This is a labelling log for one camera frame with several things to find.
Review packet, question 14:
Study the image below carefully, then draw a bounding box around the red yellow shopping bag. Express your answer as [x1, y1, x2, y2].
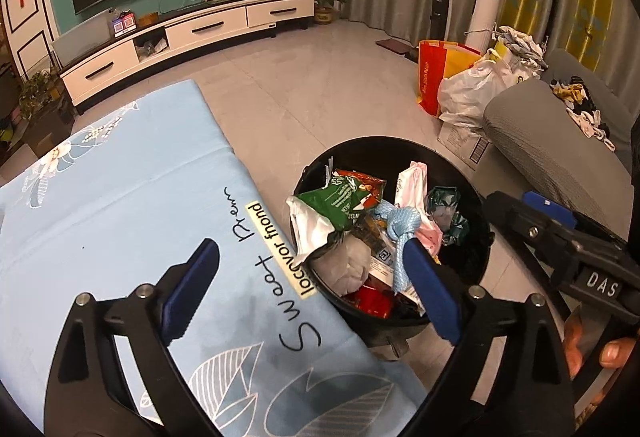
[416, 40, 482, 118]

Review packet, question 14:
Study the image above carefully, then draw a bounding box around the person's right hand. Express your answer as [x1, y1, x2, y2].
[563, 307, 637, 377]

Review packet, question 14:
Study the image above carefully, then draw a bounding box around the green snack bag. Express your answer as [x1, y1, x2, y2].
[296, 170, 386, 231]

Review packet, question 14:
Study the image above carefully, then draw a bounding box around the black round trash bin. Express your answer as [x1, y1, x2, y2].
[292, 135, 497, 348]

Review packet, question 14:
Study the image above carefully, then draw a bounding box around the potted plant on floor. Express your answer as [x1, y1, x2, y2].
[314, 0, 345, 26]

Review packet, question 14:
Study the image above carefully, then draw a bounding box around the translucent storage box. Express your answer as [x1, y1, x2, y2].
[52, 8, 115, 68]

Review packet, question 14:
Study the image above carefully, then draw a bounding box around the light blue knotted cloth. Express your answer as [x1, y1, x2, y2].
[373, 200, 422, 294]

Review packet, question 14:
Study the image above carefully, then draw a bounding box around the dark green wrapper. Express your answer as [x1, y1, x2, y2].
[426, 186, 470, 246]

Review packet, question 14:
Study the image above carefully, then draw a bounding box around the white blue medicine box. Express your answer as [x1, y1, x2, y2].
[369, 233, 425, 316]

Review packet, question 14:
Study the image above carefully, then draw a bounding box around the white plastic bag on floor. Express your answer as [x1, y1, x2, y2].
[437, 49, 539, 131]

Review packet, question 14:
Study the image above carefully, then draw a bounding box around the plant stand left of cabinet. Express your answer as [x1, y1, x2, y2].
[18, 68, 76, 158]

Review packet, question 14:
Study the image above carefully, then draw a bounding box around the grey sofa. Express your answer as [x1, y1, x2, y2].
[483, 48, 636, 239]

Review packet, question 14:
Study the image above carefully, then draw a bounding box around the white tv cabinet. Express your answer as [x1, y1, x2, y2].
[61, 0, 314, 111]

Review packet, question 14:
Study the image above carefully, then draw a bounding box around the light blue floral tablecloth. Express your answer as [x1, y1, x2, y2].
[1, 81, 426, 436]

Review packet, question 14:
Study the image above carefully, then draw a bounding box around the red snack wrapper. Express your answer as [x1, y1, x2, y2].
[343, 284, 395, 319]

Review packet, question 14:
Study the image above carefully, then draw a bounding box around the white plastic bag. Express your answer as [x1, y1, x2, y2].
[286, 197, 371, 296]
[437, 49, 539, 131]

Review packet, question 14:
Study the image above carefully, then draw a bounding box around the pink plastic bag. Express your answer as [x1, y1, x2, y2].
[395, 161, 442, 263]

